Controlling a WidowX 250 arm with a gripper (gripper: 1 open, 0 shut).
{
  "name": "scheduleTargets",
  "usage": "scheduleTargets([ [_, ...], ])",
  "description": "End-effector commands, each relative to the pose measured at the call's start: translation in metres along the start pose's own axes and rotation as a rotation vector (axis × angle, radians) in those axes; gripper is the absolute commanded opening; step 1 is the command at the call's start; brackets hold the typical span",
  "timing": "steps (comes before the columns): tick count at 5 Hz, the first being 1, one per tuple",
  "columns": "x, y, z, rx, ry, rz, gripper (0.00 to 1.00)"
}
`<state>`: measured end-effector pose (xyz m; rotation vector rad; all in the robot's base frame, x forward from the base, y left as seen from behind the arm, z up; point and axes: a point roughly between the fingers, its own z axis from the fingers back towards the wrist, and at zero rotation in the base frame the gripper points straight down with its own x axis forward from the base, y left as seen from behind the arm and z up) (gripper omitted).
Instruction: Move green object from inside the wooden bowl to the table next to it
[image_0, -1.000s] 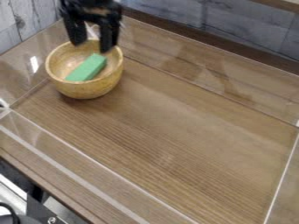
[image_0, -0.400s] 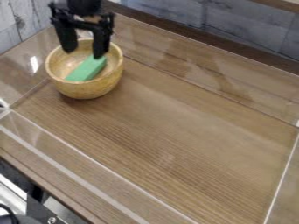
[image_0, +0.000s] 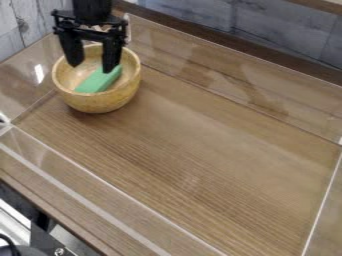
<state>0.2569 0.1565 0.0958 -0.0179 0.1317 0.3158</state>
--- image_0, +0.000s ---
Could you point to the clear acrylic tray walls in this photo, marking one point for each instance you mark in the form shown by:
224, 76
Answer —
219, 164

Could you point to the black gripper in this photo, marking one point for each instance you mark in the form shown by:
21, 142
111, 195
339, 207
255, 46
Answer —
88, 21

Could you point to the green rectangular block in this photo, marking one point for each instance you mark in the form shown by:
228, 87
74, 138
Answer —
99, 81

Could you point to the black metal bracket with screw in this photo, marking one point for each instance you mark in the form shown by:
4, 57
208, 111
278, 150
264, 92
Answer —
56, 242

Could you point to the wooden bowl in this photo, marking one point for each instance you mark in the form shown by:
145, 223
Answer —
66, 77

